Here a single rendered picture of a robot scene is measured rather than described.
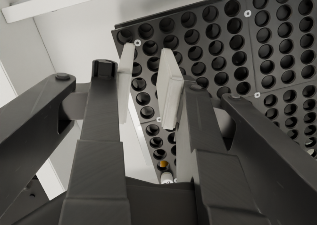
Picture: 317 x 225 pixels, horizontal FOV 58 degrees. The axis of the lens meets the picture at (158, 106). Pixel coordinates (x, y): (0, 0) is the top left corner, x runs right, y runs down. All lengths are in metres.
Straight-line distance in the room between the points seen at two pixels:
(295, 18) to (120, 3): 0.16
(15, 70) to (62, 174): 0.10
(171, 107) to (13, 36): 0.17
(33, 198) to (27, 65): 0.28
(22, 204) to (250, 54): 0.41
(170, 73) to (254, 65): 0.12
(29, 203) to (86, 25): 0.32
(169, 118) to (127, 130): 0.20
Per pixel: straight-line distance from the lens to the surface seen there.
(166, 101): 0.15
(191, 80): 0.17
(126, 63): 0.16
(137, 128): 0.33
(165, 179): 0.29
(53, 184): 0.28
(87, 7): 0.31
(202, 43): 0.25
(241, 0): 0.25
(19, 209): 0.53
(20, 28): 0.29
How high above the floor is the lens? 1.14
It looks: 66 degrees down
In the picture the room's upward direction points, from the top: 173 degrees clockwise
